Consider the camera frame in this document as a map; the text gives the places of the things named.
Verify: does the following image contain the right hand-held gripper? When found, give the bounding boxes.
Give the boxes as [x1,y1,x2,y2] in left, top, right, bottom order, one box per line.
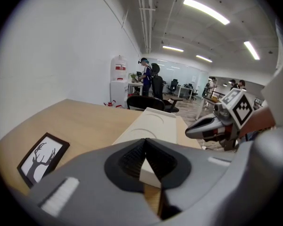
[185,88,256,152]

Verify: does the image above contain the white water dispenser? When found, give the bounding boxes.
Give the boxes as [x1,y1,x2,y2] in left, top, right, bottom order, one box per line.
[109,79,129,108]

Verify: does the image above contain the small black office chair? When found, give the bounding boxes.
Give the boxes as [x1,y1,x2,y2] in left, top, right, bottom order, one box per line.
[166,79,179,95]

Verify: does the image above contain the white ceiling pipes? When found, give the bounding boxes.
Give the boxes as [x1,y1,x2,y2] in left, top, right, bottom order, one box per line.
[135,0,156,54]

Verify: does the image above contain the long ceiling light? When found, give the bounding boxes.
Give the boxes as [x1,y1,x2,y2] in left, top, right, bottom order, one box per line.
[195,54,213,63]
[243,40,261,61]
[162,45,184,53]
[183,0,231,26]

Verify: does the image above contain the black framed antler picture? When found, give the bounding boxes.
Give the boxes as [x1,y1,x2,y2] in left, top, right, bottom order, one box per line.
[17,132,70,189]

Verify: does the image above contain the person's right forearm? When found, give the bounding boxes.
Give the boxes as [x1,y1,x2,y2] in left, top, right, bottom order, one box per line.
[238,106,277,138]

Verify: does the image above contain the tall black office chair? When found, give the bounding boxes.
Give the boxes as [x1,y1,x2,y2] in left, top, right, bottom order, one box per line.
[150,63,165,101]

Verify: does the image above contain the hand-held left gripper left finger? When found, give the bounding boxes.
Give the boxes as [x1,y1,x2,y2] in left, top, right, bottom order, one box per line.
[11,138,161,226]

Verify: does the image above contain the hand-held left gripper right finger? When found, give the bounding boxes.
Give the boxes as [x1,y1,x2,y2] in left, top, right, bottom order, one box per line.
[145,126,283,226]

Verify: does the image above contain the large water bottle red label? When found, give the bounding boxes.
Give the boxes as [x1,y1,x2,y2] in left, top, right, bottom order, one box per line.
[110,55,128,81]

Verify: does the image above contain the low black office chair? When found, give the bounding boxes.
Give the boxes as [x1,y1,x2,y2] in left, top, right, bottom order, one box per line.
[126,95,184,114]

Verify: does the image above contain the white long office desk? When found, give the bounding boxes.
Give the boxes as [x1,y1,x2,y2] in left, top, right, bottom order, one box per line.
[177,84,194,100]

